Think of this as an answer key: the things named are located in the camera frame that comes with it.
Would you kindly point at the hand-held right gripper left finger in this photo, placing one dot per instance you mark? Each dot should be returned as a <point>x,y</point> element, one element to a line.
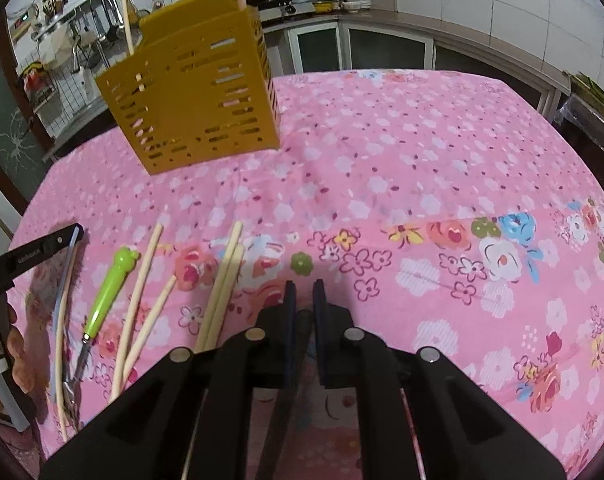
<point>290,310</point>

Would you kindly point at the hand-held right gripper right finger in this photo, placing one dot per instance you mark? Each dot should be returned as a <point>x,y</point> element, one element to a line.
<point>319,310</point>

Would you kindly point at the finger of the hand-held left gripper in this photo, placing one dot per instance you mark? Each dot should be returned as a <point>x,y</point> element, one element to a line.
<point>37,252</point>

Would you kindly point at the utensils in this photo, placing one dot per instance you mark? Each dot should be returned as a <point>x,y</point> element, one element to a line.
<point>59,355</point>

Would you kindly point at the yellow slotted utensil holder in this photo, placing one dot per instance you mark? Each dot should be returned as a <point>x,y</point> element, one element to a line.
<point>192,95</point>

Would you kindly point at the person's left hand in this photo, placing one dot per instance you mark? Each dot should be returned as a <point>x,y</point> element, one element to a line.
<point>22,355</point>

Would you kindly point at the pink floral tablecloth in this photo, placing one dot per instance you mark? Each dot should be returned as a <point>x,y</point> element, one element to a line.
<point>382,160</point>

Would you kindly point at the white kitchen cabinet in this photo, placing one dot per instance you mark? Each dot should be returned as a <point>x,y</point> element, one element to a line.
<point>382,45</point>

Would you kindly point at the steel gas stove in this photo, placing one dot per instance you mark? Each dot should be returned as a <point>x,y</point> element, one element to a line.
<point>287,10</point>

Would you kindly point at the yellow dish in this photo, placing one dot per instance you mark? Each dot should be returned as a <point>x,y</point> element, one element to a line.
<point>324,7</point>

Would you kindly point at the stack of white bowls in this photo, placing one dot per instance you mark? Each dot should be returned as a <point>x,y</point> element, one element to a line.
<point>354,4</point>

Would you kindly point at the cluttered side table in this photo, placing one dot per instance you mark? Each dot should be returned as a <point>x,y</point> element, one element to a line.
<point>597,110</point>

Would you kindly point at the steel utensil wall shelf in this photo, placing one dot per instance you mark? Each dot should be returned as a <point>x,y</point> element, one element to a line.
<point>57,20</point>

